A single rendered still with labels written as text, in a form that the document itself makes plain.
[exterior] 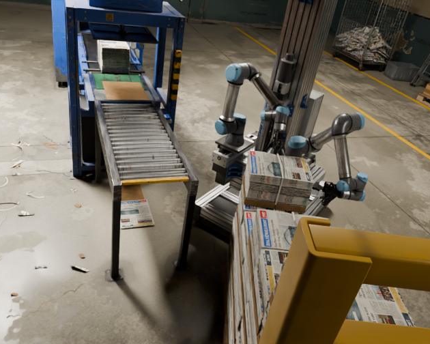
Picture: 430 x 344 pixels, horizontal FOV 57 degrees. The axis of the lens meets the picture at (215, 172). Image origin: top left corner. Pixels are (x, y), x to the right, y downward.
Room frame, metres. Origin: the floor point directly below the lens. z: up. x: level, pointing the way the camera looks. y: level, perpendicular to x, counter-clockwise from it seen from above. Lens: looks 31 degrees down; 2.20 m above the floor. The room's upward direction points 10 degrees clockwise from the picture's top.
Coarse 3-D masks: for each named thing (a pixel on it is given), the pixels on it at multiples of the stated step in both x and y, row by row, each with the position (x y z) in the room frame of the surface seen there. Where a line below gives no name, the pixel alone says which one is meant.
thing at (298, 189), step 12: (288, 156) 2.25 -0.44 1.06; (288, 168) 2.10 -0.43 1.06; (300, 168) 2.12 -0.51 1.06; (288, 180) 1.97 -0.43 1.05; (300, 180) 1.98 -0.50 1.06; (312, 180) 2.01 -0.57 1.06; (288, 192) 1.98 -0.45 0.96; (300, 192) 1.98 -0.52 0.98; (288, 204) 1.98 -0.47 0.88; (300, 204) 1.99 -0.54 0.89
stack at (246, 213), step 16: (240, 192) 2.17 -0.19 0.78; (240, 208) 2.04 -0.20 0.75; (256, 208) 1.96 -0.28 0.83; (272, 208) 1.99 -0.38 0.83; (240, 224) 1.93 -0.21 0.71; (240, 240) 1.83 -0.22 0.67; (240, 256) 1.74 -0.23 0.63; (224, 272) 2.12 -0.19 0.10; (224, 288) 2.04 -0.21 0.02; (240, 288) 1.52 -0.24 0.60; (224, 304) 1.90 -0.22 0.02; (240, 304) 1.42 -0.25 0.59; (224, 320) 1.77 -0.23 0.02; (240, 320) 1.35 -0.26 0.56; (224, 336) 1.61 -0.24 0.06; (240, 336) 1.29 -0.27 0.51; (256, 336) 1.07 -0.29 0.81
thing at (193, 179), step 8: (160, 112) 3.18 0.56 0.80; (160, 120) 3.02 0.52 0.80; (168, 128) 2.89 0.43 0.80; (168, 136) 2.78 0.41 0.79; (176, 144) 2.64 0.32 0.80; (176, 152) 2.54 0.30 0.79; (184, 160) 2.42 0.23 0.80; (192, 176) 2.24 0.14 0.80; (184, 184) 2.30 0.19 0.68; (192, 184) 2.18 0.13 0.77; (192, 192) 2.19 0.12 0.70
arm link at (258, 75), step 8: (248, 64) 2.75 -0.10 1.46; (256, 72) 2.74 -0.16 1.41; (248, 80) 2.76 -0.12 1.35; (256, 80) 2.71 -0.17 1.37; (264, 88) 2.66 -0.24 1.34; (264, 96) 2.64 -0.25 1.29; (272, 96) 2.62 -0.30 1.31; (272, 104) 2.58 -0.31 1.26; (280, 104) 2.58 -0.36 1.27; (288, 112) 2.57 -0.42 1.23
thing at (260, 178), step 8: (248, 152) 2.23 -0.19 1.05; (256, 152) 2.22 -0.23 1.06; (264, 152) 2.24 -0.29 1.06; (248, 160) 2.15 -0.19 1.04; (256, 160) 2.12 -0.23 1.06; (264, 160) 2.14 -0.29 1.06; (272, 160) 2.16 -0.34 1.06; (248, 168) 2.09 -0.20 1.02; (256, 168) 2.03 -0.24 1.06; (264, 168) 2.05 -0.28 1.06; (272, 168) 2.07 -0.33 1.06; (248, 176) 2.03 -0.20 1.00; (256, 176) 1.96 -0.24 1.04; (264, 176) 1.96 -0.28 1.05; (272, 176) 1.97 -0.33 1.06; (248, 184) 1.99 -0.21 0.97; (256, 184) 1.97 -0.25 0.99; (264, 184) 1.97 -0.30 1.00; (272, 184) 1.97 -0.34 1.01; (248, 192) 1.97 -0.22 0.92; (256, 192) 1.97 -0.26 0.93; (264, 192) 1.97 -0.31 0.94; (272, 192) 1.98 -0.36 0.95; (256, 200) 1.97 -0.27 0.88; (264, 200) 1.97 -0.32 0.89
